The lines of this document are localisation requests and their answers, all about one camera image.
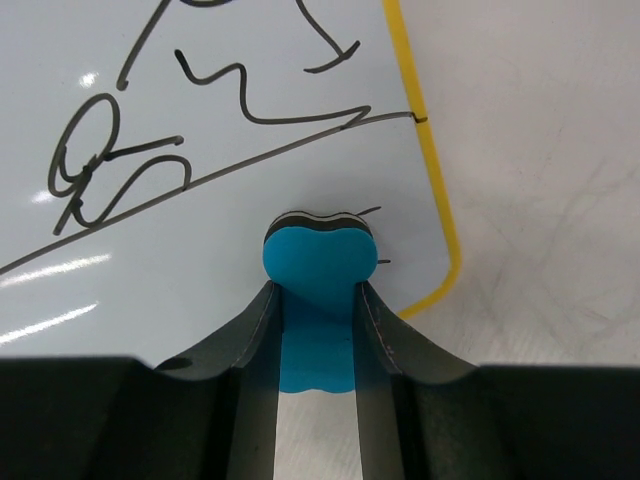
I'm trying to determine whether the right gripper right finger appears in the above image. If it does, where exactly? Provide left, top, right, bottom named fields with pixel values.
left=352, top=283, right=639, bottom=479

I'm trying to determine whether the blue whiteboard eraser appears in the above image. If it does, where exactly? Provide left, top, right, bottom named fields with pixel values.
left=262, top=211, right=379, bottom=394

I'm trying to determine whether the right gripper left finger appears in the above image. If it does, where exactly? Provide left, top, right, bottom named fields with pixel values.
left=1, top=283, right=282, bottom=479

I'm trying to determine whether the yellow framed whiteboard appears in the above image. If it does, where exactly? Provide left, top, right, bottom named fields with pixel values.
left=1, top=1, right=461, bottom=367

